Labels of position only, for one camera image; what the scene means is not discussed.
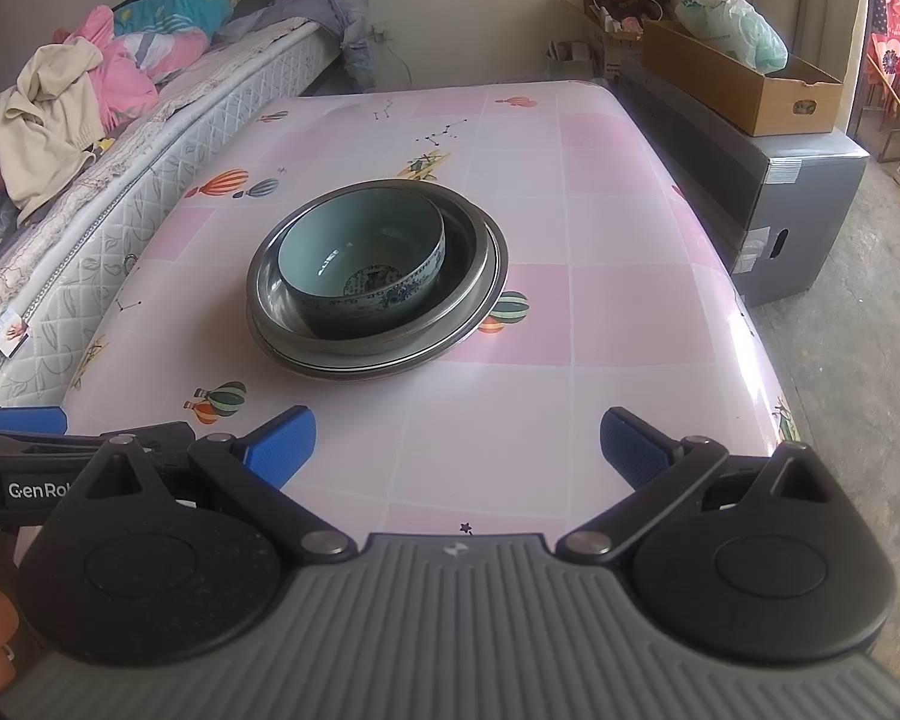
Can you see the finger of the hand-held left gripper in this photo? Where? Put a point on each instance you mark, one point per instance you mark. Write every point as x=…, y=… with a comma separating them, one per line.
x=22, y=420

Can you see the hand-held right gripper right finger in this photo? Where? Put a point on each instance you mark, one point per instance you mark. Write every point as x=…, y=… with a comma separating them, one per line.
x=634, y=446

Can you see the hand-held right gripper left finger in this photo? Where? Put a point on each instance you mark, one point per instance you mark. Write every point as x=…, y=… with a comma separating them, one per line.
x=281, y=446

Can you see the teal ceramic bowl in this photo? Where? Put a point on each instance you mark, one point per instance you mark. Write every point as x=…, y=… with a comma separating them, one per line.
x=367, y=240

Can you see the large steel bowl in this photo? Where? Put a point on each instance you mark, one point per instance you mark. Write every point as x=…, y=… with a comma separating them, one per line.
x=499, y=259

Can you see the small steel bowl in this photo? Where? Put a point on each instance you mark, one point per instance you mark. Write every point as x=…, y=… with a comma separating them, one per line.
x=465, y=255

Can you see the mattress label tag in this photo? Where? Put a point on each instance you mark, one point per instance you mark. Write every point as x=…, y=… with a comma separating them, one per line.
x=11, y=336

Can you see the pink balloon print table cover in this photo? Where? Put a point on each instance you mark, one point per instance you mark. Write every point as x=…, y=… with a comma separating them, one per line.
x=607, y=330

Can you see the grey quilted mattress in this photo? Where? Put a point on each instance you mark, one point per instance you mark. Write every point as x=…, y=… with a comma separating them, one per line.
x=157, y=172

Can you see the large grey carton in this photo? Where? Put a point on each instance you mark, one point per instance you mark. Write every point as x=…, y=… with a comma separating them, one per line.
x=795, y=202

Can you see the beige garment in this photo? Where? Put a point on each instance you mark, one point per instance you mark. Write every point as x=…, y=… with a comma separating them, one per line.
x=45, y=120

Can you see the long shallow cardboard box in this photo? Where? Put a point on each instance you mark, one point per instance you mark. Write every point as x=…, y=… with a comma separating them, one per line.
x=750, y=90

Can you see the pink duvet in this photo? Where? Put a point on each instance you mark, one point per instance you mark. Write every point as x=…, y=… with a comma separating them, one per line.
x=131, y=60

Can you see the green paper bag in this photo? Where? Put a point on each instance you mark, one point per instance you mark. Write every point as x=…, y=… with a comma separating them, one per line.
x=570, y=56

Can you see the pale green plastic bag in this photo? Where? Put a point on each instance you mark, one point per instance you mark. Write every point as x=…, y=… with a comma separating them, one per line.
x=735, y=26

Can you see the open cardboard box with clutter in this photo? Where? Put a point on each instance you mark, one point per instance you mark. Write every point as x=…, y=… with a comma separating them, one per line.
x=622, y=7

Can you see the wooden stick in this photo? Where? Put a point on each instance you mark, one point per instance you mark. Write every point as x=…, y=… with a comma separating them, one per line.
x=896, y=94

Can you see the grey purple blanket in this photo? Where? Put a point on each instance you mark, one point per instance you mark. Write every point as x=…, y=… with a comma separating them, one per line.
x=322, y=7

